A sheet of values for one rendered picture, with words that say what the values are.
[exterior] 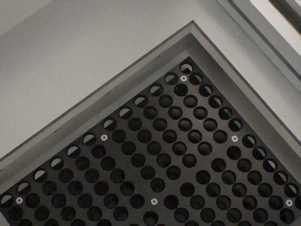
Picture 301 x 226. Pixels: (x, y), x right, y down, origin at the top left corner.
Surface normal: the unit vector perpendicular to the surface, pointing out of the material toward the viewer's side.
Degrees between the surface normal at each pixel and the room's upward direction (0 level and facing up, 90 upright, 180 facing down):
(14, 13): 90
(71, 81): 0
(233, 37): 0
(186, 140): 0
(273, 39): 90
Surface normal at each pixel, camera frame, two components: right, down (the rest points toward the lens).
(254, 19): -0.79, 0.59
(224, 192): 0.00, -0.29
